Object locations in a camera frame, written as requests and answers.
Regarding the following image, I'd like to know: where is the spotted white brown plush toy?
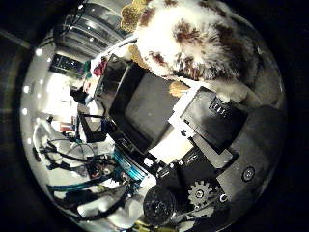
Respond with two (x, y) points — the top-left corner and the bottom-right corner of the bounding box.
(120, 0), (268, 104)

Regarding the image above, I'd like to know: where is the black fabric container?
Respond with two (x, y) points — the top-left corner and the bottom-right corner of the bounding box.
(96, 53), (191, 157)

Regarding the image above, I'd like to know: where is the teal cable bundle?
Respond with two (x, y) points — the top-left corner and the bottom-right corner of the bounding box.
(111, 148), (148, 182)

